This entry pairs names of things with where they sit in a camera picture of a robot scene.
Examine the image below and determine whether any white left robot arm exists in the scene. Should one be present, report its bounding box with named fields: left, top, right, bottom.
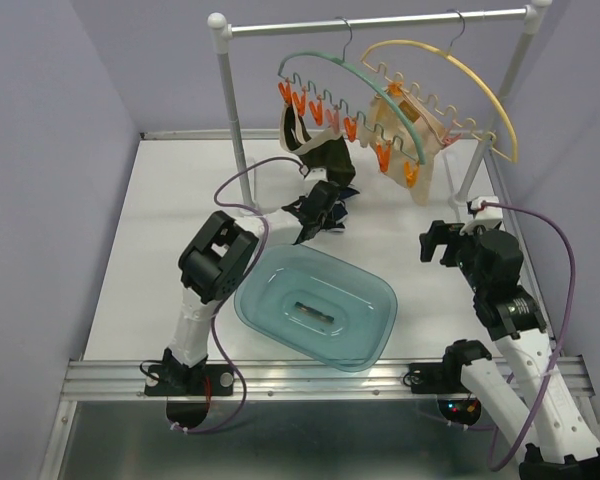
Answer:
left=161, top=181, right=340, bottom=394

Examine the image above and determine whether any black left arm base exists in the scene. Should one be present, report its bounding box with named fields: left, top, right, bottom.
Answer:
left=139, top=361, right=235, bottom=433

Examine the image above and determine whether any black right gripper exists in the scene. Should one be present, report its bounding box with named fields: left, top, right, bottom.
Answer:
left=420, top=219, right=490, bottom=294

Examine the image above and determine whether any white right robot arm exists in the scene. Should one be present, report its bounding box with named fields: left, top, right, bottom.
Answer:
left=419, top=220, right=600, bottom=479

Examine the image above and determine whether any yellow clip hanger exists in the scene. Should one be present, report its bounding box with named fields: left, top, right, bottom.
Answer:
left=360, top=10, right=519, bottom=164

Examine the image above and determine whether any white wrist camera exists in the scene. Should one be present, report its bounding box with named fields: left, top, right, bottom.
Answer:
left=460, top=196, right=503, bottom=236
left=300, top=166, right=327, bottom=182

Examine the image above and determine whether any green clip hanger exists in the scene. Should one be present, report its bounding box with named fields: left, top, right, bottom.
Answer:
left=277, top=17, right=427, bottom=188

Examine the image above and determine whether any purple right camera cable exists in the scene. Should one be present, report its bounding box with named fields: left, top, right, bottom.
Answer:
left=449, top=200, right=577, bottom=472

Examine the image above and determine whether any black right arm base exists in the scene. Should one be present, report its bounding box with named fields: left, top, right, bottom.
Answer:
left=402, top=362, right=482, bottom=428

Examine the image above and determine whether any aluminium mounting rail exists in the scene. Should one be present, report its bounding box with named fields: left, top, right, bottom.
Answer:
left=59, top=355, right=595, bottom=401

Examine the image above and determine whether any navy blue underwear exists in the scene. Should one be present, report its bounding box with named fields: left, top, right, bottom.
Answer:
left=322, top=186, right=360, bottom=233

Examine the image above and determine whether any translucent blue plastic basin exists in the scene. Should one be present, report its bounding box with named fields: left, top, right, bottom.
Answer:
left=234, top=245, right=398, bottom=372

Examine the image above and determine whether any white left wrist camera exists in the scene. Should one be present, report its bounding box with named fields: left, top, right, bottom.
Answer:
left=300, top=166, right=327, bottom=182

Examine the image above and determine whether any olive green underwear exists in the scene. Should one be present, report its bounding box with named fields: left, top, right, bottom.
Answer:
left=279, top=105, right=356, bottom=189

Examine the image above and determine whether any white metal clothes rack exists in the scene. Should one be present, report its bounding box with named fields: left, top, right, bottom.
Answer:
left=207, top=1, right=553, bottom=203

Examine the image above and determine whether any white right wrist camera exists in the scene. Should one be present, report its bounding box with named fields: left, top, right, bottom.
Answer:
left=460, top=196, right=503, bottom=236

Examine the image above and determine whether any beige underwear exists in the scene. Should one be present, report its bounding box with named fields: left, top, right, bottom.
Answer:
left=358, top=83, right=453, bottom=206

